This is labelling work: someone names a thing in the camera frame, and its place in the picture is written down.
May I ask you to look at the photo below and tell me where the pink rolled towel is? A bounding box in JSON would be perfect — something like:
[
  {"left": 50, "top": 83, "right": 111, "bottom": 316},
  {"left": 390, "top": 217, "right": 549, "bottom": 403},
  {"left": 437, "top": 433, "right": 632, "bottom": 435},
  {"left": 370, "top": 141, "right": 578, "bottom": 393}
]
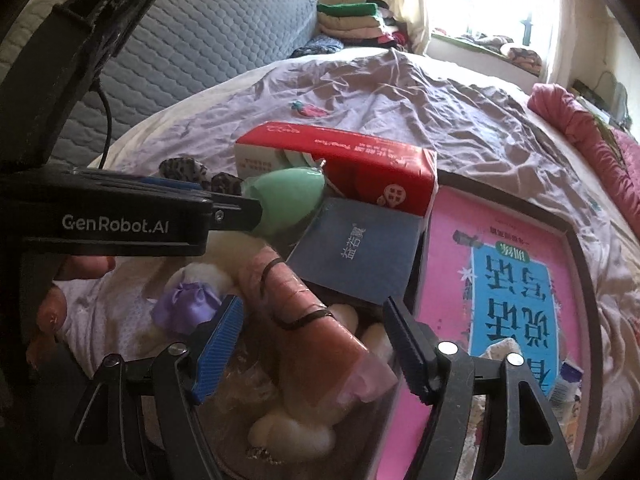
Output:
[{"left": 237, "top": 245, "right": 399, "bottom": 407}]

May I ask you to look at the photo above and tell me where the black cable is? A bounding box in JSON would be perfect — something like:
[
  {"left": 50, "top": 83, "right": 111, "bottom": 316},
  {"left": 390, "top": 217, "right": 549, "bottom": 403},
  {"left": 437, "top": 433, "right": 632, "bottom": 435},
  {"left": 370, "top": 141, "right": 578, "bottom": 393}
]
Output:
[{"left": 93, "top": 79, "right": 114, "bottom": 171}]

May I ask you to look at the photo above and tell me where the purple fabric scrunchie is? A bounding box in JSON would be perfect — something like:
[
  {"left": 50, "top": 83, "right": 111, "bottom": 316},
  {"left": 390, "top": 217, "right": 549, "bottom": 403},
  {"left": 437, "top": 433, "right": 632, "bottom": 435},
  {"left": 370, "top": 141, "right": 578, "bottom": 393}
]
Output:
[{"left": 152, "top": 240, "right": 242, "bottom": 337}]

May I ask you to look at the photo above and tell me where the purple bedsheet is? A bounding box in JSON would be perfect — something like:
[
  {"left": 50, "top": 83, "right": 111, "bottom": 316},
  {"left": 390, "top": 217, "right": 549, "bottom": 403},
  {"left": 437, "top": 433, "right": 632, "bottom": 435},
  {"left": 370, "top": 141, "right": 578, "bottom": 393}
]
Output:
[{"left": 86, "top": 47, "right": 640, "bottom": 480}]

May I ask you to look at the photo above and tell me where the person's left hand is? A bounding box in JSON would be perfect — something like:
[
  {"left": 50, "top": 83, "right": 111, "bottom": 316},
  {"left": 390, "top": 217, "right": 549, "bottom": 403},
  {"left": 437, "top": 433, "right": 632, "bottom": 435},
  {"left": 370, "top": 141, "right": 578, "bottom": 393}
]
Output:
[{"left": 26, "top": 254, "right": 117, "bottom": 367}]

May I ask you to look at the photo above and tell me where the cream curtain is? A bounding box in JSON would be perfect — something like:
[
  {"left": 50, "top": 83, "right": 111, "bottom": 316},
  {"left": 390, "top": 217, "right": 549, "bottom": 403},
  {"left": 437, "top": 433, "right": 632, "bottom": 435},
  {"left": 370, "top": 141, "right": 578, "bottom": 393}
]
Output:
[
  {"left": 542, "top": 0, "right": 610, "bottom": 88},
  {"left": 395, "top": 0, "right": 432, "bottom": 55}
]

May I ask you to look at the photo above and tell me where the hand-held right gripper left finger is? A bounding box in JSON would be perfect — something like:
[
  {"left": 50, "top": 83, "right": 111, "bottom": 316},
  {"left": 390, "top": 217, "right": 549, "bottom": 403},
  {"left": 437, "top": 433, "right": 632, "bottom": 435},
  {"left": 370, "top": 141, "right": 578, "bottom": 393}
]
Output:
[{"left": 52, "top": 294, "right": 247, "bottom": 480}]

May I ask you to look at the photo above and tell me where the green egg-shaped sponge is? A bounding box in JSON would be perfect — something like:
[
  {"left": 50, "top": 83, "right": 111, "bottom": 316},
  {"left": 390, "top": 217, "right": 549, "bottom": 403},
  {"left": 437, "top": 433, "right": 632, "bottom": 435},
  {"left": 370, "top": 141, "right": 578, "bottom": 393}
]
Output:
[{"left": 241, "top": 166, "right": 327, "bottom": 239}]

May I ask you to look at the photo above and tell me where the white fluffy pompom keychain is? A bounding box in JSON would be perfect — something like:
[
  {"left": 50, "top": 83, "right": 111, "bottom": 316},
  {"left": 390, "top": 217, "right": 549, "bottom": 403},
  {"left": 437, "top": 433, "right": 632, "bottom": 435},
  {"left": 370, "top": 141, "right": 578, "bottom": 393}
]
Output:
[{"left": 245, "top": 407, "right": 337, "bottom": 463}]

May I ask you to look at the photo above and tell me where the grey shallow box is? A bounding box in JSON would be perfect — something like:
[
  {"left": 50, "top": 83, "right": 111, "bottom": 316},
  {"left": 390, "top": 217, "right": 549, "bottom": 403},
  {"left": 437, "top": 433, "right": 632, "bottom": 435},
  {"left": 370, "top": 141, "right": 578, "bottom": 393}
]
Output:
[{"left": 387, "top": 170, "right": 609, "bottom": 480}]

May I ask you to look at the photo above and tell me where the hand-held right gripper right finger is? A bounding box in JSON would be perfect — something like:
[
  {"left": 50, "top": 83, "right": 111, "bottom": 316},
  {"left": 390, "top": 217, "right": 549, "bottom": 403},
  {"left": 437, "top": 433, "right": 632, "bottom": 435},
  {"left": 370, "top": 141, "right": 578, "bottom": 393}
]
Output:
[{"left": 381, "top": 296, "right": 577, "bottom": 480}]

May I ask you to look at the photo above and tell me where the pile of clothes on windowsill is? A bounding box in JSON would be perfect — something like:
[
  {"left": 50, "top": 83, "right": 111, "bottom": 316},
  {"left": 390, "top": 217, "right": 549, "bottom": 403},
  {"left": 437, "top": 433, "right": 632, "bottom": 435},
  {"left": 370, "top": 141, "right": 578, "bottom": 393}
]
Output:
[{"left": 434, "top": 31, "right": 545, "bottom": 75}]

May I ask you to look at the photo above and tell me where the white dotted cloth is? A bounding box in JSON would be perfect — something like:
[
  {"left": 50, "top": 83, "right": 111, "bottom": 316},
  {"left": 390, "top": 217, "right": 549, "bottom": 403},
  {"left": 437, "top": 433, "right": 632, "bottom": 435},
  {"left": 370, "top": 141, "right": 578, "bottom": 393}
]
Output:
[{"left": 52, "top": 272, "right": 171, "bottom": 378}]

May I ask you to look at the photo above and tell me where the red and white tissue pack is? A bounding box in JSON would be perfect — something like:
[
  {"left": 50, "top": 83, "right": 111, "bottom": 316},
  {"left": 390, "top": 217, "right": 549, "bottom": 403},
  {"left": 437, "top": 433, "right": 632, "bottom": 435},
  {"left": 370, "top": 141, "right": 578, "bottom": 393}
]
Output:
[{"left": 234, "top": 121, "right": 439, "bottom": 217}]

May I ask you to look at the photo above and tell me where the clear plastic bag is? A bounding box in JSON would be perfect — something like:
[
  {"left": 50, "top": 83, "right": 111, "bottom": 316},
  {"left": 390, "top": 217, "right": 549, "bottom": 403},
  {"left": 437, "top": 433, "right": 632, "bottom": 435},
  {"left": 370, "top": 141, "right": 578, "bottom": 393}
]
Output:
[{"left": 197, "top": 332, "right": 401, "bottom": 480}]

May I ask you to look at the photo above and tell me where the white cream tube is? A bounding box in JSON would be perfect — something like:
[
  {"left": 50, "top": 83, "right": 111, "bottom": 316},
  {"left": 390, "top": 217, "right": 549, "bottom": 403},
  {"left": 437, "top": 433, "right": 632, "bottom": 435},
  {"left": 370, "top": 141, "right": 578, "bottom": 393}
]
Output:
[{"left": 549, "top": 362, "right": 584, "bottom": 407}]

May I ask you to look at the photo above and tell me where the grey quilted mattress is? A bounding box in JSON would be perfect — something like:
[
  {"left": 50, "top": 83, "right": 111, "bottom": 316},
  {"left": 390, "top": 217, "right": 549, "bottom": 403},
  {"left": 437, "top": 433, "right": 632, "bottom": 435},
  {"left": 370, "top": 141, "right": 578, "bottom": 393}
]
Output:
[{"left": 0, "top": 0, "right": 322, "bottom": 167}]

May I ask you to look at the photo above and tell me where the dark blue flat box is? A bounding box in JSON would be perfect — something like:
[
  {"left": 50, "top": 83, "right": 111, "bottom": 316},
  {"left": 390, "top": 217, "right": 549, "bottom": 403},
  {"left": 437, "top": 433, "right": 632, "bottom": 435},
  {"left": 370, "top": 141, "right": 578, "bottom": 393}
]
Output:
[{"left": 285, "top": 197, "right": 427, "bottom": 309}]

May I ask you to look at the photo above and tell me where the chair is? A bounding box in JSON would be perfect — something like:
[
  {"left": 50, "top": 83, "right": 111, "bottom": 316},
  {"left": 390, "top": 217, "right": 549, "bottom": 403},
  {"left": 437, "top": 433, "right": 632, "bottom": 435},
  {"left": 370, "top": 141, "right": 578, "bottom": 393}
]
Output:
[{"left": 595, "top": 70, "right": 632, "bottom": 123}]

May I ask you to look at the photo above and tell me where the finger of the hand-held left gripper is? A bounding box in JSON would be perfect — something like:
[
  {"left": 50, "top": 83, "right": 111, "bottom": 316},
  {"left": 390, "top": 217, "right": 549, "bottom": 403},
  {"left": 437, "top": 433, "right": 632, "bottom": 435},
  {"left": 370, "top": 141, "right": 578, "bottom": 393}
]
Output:
[{"left": 209, "top": 192, "right": 267, "bottom": 235}]

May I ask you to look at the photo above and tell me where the dark patterned cloth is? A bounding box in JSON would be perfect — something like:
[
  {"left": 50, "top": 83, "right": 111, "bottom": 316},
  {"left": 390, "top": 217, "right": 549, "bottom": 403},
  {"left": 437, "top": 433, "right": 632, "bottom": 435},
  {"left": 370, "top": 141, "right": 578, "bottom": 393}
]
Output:
[{"left": 290, "top": 35, "right": 344, "bottom": 59}]

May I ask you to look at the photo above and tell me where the stack of folded clothes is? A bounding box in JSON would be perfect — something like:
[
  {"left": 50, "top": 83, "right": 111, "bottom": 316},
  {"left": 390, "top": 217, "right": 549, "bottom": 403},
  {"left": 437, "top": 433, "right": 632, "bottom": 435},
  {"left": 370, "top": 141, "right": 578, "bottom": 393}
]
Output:
[{"left": 315, "top": 0, "right": 417, "bottom": 54}]

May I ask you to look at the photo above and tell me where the pink and blue book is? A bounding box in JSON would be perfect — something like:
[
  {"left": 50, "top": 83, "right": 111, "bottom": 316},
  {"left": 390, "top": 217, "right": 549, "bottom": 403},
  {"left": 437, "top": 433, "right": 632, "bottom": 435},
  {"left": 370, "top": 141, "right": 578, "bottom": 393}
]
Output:
[{"left": 387, "top": 204, "right": 585, "bottom": 480}]

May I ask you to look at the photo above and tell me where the pink quilt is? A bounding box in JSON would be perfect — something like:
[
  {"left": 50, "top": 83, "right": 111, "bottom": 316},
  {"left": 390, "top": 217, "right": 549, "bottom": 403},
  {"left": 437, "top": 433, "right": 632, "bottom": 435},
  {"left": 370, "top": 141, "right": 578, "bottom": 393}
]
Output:
[{"left": 527, "top": 82, "right": 640, "bottom": 263}]

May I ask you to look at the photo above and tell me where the leopard print scrunchie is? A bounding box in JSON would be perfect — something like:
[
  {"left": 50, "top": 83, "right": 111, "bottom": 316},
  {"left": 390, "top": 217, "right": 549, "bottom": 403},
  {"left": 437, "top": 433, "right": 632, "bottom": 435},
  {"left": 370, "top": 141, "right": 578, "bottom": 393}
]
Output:
[{"left": 159, "top": 156, "right": 242, "bottom": 197}]

